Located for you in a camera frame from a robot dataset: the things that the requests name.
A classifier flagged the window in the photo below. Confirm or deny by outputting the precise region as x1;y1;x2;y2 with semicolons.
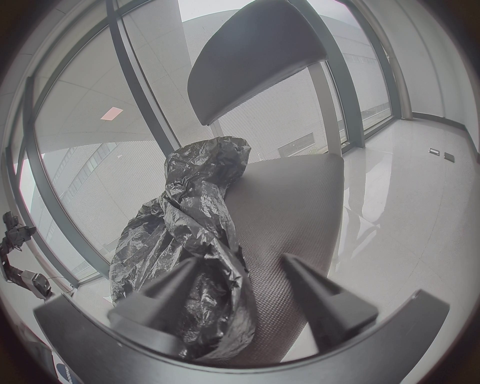
0;0;413;297

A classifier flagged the grey padded white-legged chair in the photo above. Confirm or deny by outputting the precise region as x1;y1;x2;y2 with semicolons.
187;0;346;366

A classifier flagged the black plastic bag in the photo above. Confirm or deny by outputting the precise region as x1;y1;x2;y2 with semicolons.
109;136;257;362

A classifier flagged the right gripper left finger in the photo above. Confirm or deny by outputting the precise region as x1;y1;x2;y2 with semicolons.
108;256;199;355

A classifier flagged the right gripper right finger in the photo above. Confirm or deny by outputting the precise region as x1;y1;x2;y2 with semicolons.
281;253;379;355

